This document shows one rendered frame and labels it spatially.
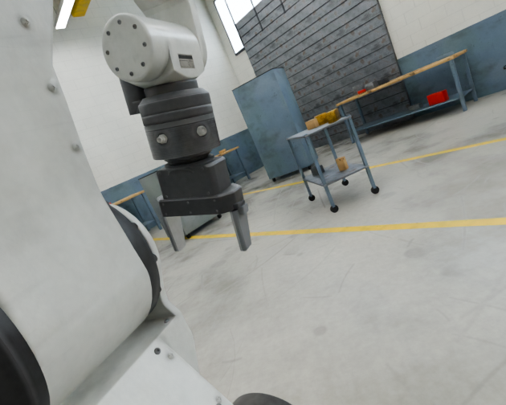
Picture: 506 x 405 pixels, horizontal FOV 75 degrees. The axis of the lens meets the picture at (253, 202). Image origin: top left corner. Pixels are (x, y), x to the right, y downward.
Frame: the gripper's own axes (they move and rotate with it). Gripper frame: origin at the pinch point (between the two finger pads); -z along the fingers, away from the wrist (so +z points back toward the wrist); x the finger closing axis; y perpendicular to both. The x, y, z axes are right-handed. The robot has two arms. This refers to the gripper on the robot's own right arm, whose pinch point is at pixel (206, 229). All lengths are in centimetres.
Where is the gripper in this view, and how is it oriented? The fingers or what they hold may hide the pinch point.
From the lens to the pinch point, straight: 46.3
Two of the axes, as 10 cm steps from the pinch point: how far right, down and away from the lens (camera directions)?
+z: -1.9, -9.4, -3.0
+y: -3.5, 3.5, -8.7
